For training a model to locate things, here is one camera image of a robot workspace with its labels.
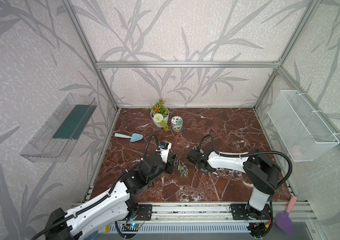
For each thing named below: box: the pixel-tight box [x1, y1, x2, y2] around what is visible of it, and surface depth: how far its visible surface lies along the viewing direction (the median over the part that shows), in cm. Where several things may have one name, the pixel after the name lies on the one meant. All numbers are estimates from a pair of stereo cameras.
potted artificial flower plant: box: [150, 99, 174, 132], surface depth 101 cm
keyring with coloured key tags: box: [174, 158, 189, 178], surface depth 76 cm
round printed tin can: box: [171, 116, 184, 133], surface depth 104 cm
